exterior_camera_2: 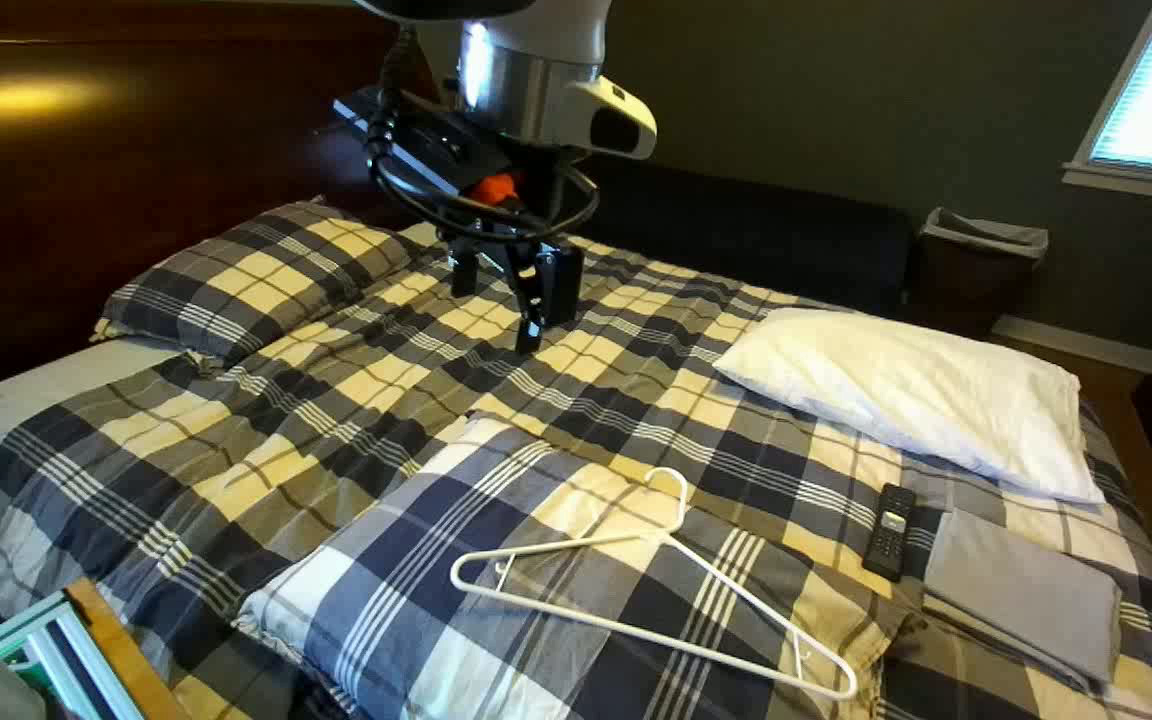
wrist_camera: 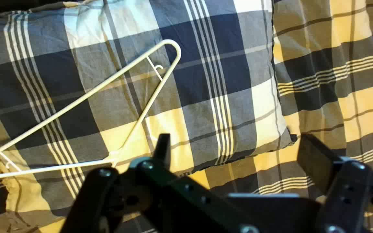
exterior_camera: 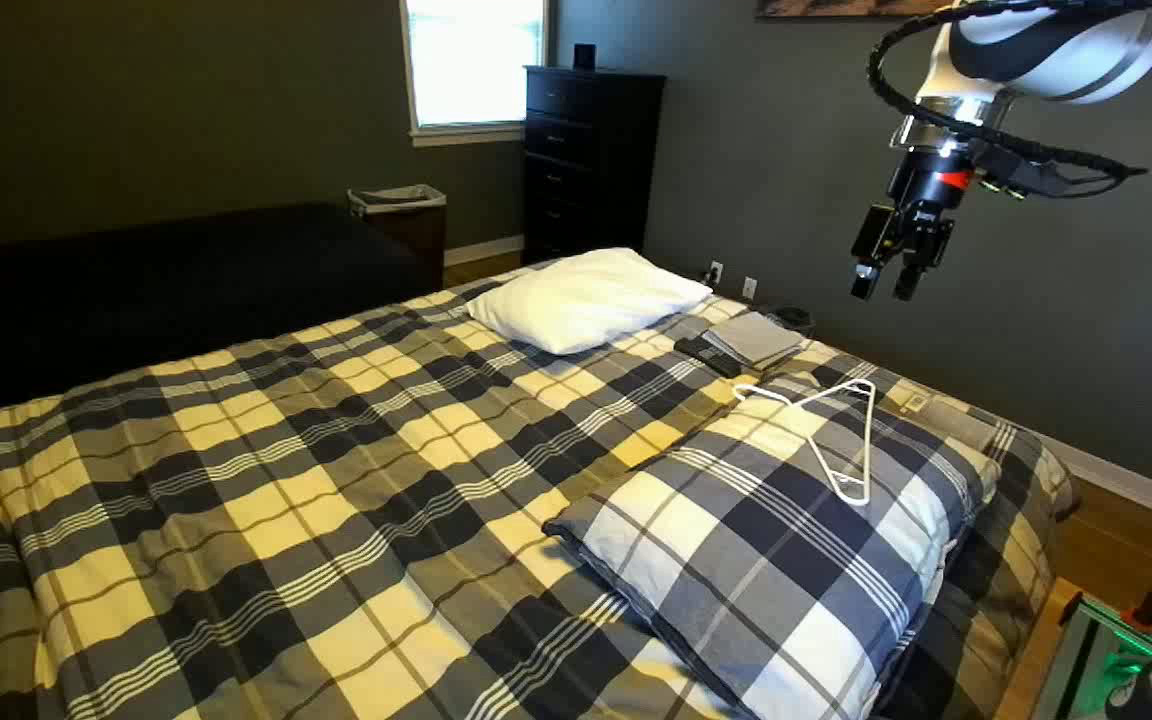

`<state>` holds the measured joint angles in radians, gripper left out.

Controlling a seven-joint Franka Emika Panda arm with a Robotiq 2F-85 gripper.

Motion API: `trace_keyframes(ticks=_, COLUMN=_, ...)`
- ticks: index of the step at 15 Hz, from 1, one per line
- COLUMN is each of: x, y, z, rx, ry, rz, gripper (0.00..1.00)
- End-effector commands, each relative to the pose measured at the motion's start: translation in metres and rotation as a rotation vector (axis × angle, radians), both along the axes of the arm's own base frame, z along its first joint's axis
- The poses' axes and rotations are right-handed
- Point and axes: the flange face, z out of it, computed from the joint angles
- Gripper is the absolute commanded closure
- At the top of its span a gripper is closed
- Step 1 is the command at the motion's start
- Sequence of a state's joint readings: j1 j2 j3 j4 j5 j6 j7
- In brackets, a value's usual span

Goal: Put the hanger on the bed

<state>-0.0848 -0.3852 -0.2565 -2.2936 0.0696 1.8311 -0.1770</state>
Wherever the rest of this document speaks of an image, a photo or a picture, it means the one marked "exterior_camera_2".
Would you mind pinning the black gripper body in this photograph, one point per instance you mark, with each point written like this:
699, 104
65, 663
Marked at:
501, 239

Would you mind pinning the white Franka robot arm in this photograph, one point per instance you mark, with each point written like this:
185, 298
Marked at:
539, 63

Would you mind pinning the white bed sheet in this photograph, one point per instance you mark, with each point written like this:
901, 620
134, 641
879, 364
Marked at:
41, 384

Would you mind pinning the blue yellow plaid comforter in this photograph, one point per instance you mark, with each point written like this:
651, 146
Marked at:
339, 403

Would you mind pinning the small plaid pillow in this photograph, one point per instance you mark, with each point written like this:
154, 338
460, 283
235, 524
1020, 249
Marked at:
251, 283

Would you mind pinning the large plaid pillow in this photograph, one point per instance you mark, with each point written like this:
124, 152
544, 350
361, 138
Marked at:
539, 602

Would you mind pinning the dark wooden headboard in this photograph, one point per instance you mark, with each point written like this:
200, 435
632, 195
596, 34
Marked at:
96, 160

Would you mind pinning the white pillow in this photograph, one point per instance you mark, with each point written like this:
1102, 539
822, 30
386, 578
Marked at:
921, 393

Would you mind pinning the black remote control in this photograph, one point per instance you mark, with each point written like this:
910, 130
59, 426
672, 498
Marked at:
889, 531

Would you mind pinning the teal white box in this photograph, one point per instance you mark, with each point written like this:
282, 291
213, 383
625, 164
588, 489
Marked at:
62, 663

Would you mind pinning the gray folded cloth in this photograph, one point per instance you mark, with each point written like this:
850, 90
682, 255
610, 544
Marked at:
1020, 594

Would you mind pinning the wooden frame piece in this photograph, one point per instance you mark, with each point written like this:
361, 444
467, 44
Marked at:
122, 654

